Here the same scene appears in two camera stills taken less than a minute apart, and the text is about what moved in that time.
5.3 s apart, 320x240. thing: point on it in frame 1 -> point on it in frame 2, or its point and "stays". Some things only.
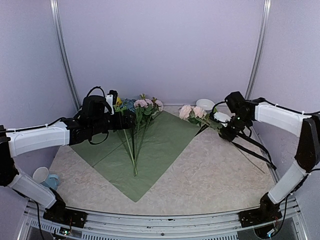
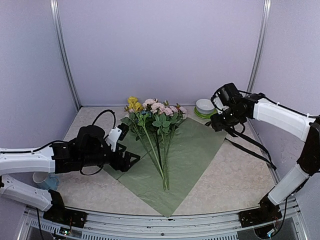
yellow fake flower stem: x=119 y=106 -> x=133 y=104
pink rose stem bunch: x=198 y=116 -> x=164 y=126
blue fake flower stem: x=130 y=104 -> x=144 y=112
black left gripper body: x=100 y=125 -> x=94 y=158
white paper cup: x=40 y=174 stays
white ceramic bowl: x=206 y=104 stays
